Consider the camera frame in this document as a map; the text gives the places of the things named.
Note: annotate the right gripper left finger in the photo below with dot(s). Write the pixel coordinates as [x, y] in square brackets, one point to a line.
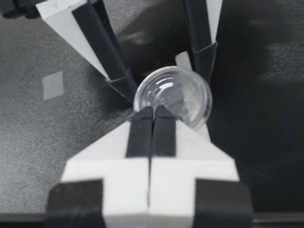
[107, 171]

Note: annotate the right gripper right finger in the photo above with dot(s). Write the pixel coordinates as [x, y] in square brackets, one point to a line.
[190, 171]

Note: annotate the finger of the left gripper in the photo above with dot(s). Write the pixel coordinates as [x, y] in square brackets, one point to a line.
[90, 35]
[204, 28]

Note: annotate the clear plastic cup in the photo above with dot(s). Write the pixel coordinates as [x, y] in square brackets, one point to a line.
[175, 90]

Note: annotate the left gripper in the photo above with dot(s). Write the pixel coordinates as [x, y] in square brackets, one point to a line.
[16, 8]

